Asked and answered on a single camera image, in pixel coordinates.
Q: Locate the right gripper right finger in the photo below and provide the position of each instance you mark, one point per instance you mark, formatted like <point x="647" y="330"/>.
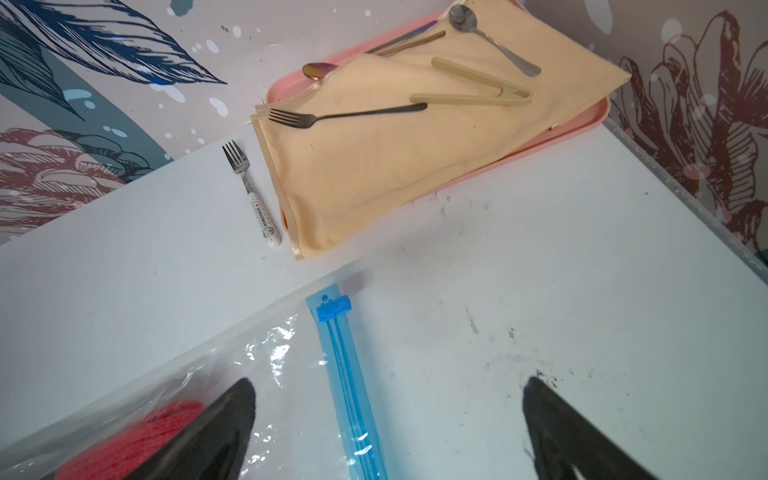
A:
<point x="566" y="445"/>

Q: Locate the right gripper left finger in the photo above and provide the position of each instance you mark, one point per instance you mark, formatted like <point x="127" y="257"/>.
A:
<point x="213" y="445"/>

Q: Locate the red knitted scarf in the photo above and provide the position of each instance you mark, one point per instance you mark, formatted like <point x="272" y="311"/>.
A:
<point x="119" y="455"/>

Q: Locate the clear plastic vacuum bag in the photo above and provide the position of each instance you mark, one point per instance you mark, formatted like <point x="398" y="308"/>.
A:
<point x="281" y="395"/>

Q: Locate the blue bag zip strip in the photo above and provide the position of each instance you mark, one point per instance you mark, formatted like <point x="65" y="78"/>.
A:
<point x="358" y="429"/>

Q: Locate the blue zip slider clip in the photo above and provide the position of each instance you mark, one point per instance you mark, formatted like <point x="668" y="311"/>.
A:
<point x="331" y="309"/>

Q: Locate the pink tray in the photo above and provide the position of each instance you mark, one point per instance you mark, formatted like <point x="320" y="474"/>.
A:
<point x="456" y="150"/>

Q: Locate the black fork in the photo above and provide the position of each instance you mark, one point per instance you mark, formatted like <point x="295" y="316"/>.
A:
<point x="306" y="121"/>

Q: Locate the beige tongs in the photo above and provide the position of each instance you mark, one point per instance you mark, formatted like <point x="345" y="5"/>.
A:
<point x="473" y="88"/>

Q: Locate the beige cloth napkin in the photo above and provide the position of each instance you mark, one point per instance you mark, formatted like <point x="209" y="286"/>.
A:
<point x="420" y="144"/>

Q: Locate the silver spoon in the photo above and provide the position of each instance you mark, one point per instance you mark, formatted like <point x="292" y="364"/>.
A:
<point x="463" y="19"/>

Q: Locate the white handled fork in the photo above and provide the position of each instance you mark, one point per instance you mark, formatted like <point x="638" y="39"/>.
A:
<point x="240" y="165"/>

